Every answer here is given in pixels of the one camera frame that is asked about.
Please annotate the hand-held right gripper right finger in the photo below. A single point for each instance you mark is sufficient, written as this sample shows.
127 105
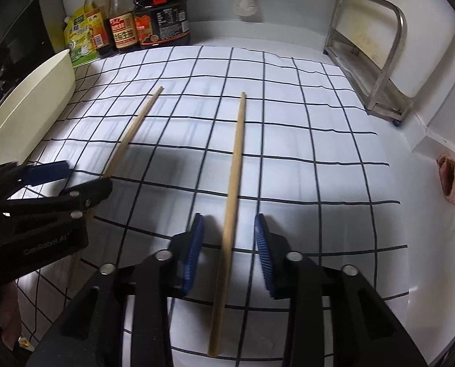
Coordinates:
264 254

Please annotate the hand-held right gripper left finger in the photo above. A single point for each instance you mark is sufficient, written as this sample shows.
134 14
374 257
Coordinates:
193 254

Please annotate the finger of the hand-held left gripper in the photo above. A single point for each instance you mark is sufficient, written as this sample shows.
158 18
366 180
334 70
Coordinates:
90 193
48 172

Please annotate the tan wooden chopstick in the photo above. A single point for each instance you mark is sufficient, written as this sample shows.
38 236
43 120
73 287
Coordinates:
134 133
233 198

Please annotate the cream round tray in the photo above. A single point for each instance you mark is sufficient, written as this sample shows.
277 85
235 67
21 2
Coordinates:
28 111

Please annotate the person's left hand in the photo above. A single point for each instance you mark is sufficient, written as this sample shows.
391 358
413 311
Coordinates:
7 313

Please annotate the white black-checked cloth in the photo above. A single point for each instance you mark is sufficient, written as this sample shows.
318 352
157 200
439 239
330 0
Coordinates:
288 153

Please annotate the black gas stove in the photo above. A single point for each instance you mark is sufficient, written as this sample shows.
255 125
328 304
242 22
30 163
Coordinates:
9 46

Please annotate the yellow seasoning pouch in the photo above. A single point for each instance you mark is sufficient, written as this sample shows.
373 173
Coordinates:
80 42

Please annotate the yellow-capped vinegar bottle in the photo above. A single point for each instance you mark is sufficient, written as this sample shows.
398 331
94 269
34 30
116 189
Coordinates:
97 26

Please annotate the yellow-capped soy sauce bottle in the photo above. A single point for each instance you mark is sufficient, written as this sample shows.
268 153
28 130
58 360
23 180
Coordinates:
122 26

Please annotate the large red-capped soy sauce bottle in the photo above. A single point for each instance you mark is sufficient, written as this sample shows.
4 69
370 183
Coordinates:
160 23

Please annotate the metal cutting board rack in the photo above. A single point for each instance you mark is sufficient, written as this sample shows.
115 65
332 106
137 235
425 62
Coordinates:
384 84

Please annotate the white cutting board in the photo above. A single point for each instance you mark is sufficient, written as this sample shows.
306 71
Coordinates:
422 46

